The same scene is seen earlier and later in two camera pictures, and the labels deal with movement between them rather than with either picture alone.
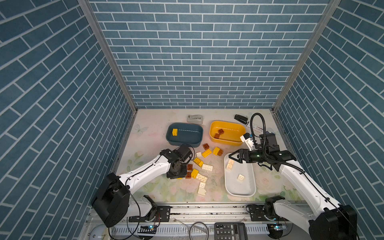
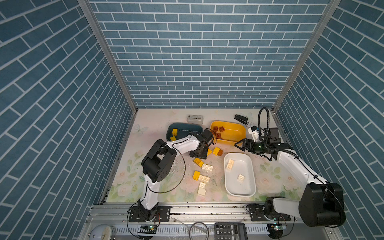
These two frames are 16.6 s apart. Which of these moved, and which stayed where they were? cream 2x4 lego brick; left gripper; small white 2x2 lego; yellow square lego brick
Moved: left gripper
Stayed: yellow square lego brick; small white 2x2 lego; cream 2x4 lego brick
